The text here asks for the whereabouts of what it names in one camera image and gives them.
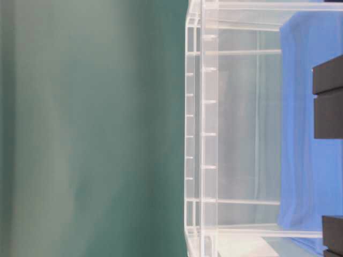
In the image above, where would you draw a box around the black camera box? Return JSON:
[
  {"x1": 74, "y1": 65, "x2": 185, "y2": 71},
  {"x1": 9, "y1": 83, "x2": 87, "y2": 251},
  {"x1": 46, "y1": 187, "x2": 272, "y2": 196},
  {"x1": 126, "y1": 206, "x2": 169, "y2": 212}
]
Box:
[
  {"x1": 322, "y1": 216, "x2": 343, "y2": 257},
  {"x1": 312, "y1": 55, "x2": 342, "y2": 139}
]

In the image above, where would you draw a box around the clear plastic storage case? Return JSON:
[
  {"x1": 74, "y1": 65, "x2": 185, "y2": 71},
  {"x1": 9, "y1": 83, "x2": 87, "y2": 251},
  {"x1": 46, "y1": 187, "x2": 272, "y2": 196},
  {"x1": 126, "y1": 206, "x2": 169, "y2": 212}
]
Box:
[{"x1": 184, "y1": 1, "x2": 342, "y2": 256}]

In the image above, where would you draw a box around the blue liner inside case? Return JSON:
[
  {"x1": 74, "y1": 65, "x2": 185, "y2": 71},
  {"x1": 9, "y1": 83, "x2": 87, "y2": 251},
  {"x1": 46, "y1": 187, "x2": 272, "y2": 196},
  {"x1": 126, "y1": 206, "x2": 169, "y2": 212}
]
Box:
[{"x1": 277, "y1": 10, "x2": 343, "y2": 255}]

